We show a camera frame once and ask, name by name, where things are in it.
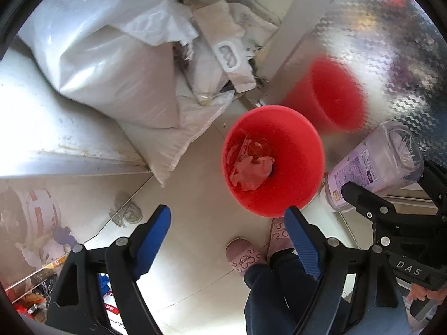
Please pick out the person's right hand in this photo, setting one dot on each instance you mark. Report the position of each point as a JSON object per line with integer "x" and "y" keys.
{"x": 418, "y": 292}

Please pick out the blue jeans legs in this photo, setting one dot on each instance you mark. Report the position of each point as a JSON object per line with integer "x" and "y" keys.
{"x": 280, "y": 292}

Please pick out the clear purple-label plastic bottle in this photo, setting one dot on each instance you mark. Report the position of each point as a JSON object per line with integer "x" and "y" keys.
{"x": 387, "y": 159}

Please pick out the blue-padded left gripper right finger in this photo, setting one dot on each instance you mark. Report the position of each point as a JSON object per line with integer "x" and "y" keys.
{"x": 307, "y": 240}

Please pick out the pink left slipper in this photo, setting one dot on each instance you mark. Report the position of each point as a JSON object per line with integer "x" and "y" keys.
{"x": 242, "y": 255}

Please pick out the pink slipper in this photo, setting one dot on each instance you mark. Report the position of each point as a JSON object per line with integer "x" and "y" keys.
{"x": 242, "y": 255}
{"x": 280, "y": 241}

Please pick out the large white woven sack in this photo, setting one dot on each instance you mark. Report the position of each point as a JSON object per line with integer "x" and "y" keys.
{"x": 117, "y": 57}

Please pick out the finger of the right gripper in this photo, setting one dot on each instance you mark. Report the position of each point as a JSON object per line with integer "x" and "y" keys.
{"x": 366, "y": 203}
{"x": 433, "y": 182}

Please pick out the red trash bin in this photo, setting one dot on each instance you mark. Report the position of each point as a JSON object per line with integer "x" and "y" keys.
{"x": 272, "y": 159}

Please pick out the white paint bucket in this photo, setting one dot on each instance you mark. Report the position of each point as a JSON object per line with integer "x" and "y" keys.
{"x": 41, "y": 212}

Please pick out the white wet-wipes bag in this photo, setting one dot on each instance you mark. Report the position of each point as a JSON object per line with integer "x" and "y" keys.
{"x": 231, "y": 33}

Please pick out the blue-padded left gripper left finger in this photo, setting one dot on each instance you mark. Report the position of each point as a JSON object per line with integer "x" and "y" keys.
{"x": 146, "y": 240}

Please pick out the pink right slipper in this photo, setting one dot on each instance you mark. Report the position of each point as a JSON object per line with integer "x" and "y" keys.
{"x": 280, "y": 241}

